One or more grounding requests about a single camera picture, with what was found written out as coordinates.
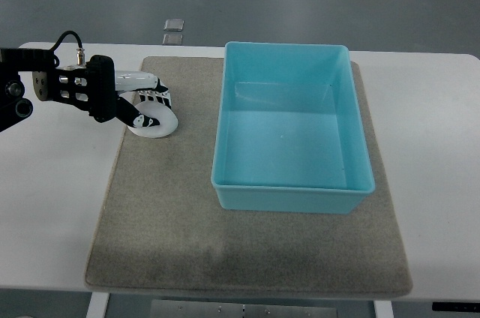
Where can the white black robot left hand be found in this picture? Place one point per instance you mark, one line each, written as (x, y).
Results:
(110, 86)

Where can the blue plastic box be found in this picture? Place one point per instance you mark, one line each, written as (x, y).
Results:
(290, 135)

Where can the metal table base plate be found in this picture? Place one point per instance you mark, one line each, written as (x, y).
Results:
(169, 308)

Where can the lower metal floor plate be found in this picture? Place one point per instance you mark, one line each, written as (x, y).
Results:
(172, 39)

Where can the grey felt mat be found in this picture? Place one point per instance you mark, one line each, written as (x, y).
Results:
(162, 230)

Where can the black label on table edge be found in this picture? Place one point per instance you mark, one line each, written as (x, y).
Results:
(460, 307)

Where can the white bunny toy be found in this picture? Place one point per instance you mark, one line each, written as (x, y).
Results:
(166, 117)

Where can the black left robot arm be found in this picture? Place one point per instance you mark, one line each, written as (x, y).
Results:
(72, 85)

